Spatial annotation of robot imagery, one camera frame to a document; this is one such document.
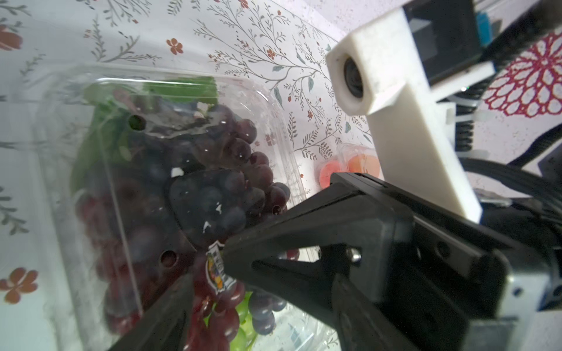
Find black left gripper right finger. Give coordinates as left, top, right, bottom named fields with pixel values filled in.
left=332, top=273, right=418, bottom=351

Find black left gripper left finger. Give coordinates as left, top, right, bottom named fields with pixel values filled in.
left=111, top=274, right=195, bottom=351

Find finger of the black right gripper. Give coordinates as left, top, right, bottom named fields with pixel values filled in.
left=222, top=177, right=414, bottom=326

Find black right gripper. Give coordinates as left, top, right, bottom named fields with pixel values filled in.
left=333, top=173, right=552, bottom=350

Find single round fruit sticker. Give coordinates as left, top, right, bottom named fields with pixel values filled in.
left=204, top=241, right=237, bottom=295

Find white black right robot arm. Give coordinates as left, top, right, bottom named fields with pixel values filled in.
left=222, top=9, right=561, bottom=350

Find clear box purple grapes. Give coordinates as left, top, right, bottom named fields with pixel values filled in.
left=13, top=65, right=328, bottom=350

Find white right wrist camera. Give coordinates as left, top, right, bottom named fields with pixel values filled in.
left=326, top=7, right=496, bottom=223

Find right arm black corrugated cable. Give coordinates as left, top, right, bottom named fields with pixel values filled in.
left=454, top=0, right=562, bottom=152

